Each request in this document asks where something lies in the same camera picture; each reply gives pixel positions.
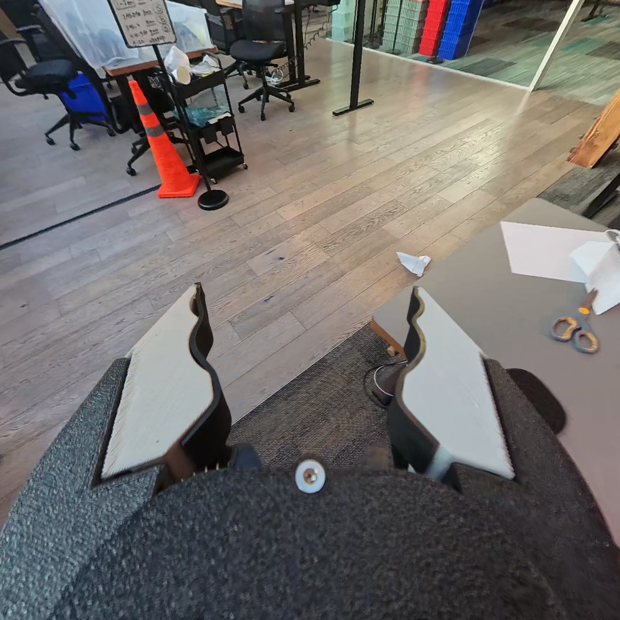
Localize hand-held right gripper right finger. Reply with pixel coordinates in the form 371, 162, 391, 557
387, 286, 515, 481

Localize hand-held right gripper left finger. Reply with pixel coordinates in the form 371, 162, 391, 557
101, 282, 233, 480

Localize grey desk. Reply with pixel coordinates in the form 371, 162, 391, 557
372, 198, 620, 548

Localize wooden desk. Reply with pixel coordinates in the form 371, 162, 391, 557
103, 46, 220, 136

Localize black round cushion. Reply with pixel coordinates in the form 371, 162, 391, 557
506, 368, 567, 435

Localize crumpled white paper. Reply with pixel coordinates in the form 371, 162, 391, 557
396, 251, 432, 277

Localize grey orange scissors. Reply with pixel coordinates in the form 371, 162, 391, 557
550, 291, 601, 354

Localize white paper sheet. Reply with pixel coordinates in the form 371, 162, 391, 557
500, 221, 616, 283

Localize white paper plane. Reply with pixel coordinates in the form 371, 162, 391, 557
569, 241, 620, 315

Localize orange traffic cone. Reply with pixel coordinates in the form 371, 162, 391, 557
128, 80, 201, 199

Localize black rolling cart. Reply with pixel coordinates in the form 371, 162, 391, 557
162, 51, 249, 185

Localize blue plastic bin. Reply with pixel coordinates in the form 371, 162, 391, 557
58, 73, 109, 124

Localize white plastic cup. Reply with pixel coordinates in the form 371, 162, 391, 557
164, 46, 192, 85

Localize black office chair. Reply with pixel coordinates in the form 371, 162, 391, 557
0, 24, 117, 151
228, 0, 296, 122

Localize stack of blue crates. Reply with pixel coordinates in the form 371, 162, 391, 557
438, 0, 485, 61

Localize stack of red crates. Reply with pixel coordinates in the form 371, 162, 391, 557
418, 0, 452, 58

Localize clear plastic cover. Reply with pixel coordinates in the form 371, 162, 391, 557
39, 0, 214, 71

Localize stack of pale green crates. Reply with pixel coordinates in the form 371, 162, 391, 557
331, 0, 429, 55

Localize wooden post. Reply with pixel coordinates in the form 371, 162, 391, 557
568, 88, 620, 169

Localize black metal post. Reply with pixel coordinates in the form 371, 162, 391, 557
332, 0, 375, 117

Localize white partition frame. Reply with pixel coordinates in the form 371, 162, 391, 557
528, 0, 587, 93

